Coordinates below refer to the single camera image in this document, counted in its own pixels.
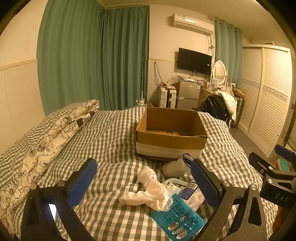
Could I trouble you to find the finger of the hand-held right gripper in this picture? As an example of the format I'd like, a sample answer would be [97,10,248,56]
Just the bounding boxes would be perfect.
[248,152,277,178]
[274,144,296,164]

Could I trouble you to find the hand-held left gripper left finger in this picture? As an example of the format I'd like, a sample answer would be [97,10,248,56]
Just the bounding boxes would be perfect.
[21,158,97,241]

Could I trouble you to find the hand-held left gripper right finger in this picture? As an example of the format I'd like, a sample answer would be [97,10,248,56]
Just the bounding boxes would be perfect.
[190,159,269,241]

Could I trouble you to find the white plastic bag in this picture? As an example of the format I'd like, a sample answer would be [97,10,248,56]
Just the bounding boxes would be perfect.
[166,183,206,212]

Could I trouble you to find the blue white sock bundle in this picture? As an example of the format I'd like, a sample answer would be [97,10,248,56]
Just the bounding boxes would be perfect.
[180,182,198,200]

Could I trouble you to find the grey garment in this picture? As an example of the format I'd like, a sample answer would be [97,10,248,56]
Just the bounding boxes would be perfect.
[165,177,188,187]

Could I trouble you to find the white sock with blue trim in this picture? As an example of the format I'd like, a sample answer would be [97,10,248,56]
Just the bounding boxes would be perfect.
[162,153,194,180]

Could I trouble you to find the teal pill blister pack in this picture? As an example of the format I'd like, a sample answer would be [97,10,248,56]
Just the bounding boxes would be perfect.
[149,193,206,240]

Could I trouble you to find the cardboard box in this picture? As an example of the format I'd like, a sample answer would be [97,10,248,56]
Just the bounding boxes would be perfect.
[135,107,208,161]

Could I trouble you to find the floral quilt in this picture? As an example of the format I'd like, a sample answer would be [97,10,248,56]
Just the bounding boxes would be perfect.
[0,100,100,232]

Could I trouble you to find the dark suitcase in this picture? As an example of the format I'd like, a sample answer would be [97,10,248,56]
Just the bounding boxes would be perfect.
[230,94,245,129]

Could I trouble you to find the white louvred wardrobe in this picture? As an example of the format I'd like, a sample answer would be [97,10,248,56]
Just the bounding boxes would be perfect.
[238,44,293,158]

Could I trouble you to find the white jacket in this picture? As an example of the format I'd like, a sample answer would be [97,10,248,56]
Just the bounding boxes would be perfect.
[215,91,238,121]

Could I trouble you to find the dressing table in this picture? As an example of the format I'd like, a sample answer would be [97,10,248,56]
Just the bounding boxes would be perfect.
[199,85,234,103]

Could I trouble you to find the silver fridge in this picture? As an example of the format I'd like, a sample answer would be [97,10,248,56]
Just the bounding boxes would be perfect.
[176,80,201,110]

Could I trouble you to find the white suitcase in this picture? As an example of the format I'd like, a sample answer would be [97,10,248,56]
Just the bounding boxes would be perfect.
[158,88,177,109]

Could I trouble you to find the white oval mirror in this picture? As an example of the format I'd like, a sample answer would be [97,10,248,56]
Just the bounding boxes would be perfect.
[211,61,227,86]

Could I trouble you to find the clear plastic bag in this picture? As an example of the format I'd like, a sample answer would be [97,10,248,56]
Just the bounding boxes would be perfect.
[168,74,186,85]

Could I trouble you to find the green curtain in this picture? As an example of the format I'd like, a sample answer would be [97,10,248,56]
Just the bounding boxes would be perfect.
[100,6,150,111]
[37,0,104,115]
[214,19,243,90]

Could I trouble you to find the white pole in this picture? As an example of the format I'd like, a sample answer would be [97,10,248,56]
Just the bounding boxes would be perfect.
[135,57,147,105]

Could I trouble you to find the black television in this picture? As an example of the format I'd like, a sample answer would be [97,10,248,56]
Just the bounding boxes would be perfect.
[178,48,212,75]

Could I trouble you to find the white air conditioner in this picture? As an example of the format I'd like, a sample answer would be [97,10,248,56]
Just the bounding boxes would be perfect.
[171,13,214,36]

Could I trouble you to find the wall cable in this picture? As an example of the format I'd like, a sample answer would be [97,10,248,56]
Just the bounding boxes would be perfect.
[154,62,164,87]

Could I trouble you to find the air conditioner cable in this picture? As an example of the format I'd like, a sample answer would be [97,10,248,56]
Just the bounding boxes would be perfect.
[206,35,215,56]

